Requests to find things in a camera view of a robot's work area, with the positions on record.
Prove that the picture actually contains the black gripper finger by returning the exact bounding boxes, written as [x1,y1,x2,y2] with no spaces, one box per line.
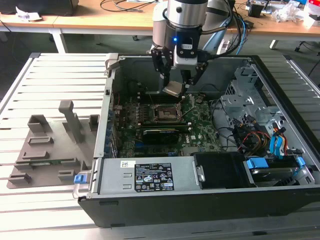
[181,61,209,88]
[150,46,174,85]

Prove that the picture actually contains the metal socket cover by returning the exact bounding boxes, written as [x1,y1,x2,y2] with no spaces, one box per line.
[176,93,197,123]

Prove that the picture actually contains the silver CPU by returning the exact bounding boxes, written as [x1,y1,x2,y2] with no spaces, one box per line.
[162,81,185,97]

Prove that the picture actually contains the CPU socket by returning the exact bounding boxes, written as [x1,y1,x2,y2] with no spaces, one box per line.
[151,103,182,123]

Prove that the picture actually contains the green motherboard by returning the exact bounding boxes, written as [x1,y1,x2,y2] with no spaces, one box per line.
[109,89,226,160]

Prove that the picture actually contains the silver metal drive cage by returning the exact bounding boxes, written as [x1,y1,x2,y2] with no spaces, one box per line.
[219,63,288,153]

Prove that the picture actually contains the wooden desk with white legs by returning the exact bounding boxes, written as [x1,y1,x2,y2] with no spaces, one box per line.
[0,12,69,54]
[53,0,320,51]

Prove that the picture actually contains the black computer tower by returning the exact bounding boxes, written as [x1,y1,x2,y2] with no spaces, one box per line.
[217,0,236,29]

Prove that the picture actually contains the black graphics card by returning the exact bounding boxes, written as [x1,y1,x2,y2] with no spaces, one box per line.
[141,128,180,146]

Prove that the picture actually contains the grey chipset heatsink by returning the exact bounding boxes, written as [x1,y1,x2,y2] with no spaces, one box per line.
[183,146,201,156]

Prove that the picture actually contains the small black cup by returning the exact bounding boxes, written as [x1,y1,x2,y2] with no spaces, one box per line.
[249,3,263,18]

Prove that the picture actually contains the black plastic bay cover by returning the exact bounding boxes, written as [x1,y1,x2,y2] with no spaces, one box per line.
[193,151,257,190]

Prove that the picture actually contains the clear plastic bags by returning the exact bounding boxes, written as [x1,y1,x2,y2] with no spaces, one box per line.
[272,3,301,24]

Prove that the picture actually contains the black office chair base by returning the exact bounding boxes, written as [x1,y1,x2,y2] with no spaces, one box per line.
[294,41,320,55]

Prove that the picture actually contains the grey power supply unit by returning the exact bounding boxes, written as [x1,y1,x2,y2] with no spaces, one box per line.
[96,156,203,196]

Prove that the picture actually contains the white cardboard box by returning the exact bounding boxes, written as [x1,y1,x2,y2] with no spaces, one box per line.
[303,0,320,28]

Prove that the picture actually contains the hard disk with blue carrier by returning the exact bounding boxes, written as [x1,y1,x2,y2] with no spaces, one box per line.
[246,156,307,188]

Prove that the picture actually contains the grey parts rack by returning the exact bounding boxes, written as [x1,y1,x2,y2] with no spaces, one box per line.
[6,99,101,190]

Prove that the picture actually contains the black open PC case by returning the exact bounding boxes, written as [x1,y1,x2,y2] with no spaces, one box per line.
[72,53,320,228]

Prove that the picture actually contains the crumpled white paper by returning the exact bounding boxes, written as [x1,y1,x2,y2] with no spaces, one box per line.
[14,6,43,21]

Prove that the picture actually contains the loose green RAM stick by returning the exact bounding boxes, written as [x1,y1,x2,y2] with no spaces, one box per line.
[14,159,76,166]

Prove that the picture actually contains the thin black looped wire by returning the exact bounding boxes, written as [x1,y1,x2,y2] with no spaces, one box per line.
[199,83,222,101]

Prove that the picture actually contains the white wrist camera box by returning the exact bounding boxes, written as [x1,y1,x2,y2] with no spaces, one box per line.
[174,31,201,70]

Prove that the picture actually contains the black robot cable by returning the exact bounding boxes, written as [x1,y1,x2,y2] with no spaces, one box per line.
[204,7,245,61]
[199,0,235,35]

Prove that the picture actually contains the blue hanging cable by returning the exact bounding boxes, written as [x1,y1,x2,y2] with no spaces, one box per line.
[233,13,252,55]

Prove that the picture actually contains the yellow red power wires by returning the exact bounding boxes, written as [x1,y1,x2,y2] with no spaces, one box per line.
[239,131,272,151]

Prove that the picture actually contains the blue flat data wire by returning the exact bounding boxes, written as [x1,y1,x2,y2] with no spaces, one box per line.
[269,126,288,161]

